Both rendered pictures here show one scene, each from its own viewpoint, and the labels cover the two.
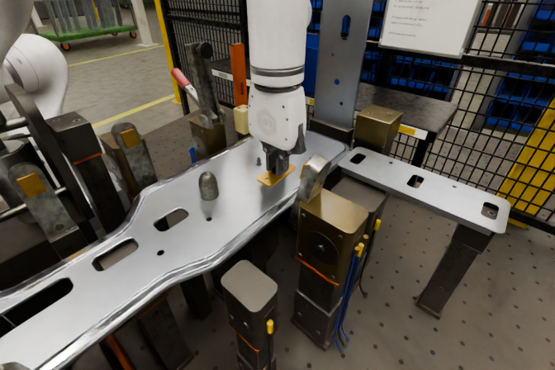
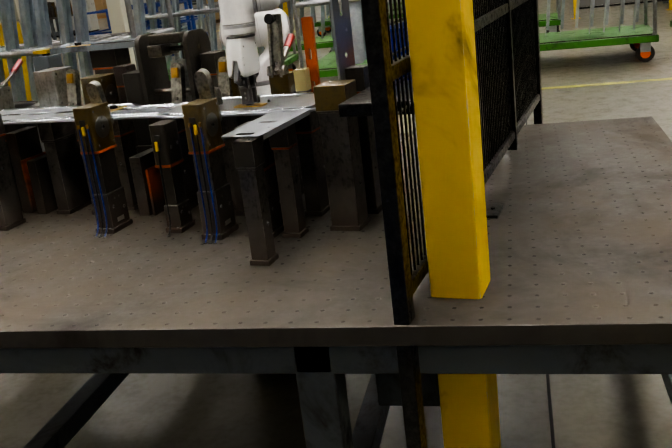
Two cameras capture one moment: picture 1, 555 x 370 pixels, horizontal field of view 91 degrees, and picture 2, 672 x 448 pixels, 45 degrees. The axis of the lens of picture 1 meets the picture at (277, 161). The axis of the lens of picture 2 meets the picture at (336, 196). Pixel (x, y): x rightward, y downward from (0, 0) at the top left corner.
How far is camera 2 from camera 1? 2.05 m
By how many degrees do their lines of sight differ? 66
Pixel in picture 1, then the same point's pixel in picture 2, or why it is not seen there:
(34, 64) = (259, 27)
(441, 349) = (223, 268)
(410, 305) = not seen: hidden behind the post
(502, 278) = (320, 285)
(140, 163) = (224, 84)
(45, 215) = (174, 90)
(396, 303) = not seen: hidden behind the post
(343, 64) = (342, 37)
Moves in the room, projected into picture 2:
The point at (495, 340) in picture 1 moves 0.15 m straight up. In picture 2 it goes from (242, 283) to (232, 217)
